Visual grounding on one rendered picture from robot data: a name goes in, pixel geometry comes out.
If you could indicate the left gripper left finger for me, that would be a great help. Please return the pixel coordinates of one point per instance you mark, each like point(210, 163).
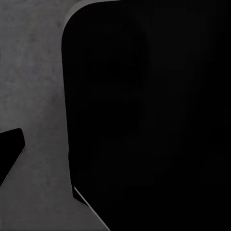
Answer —
point(11, 145)

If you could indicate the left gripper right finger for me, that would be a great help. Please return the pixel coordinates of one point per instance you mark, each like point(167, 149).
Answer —
point(223, 143)

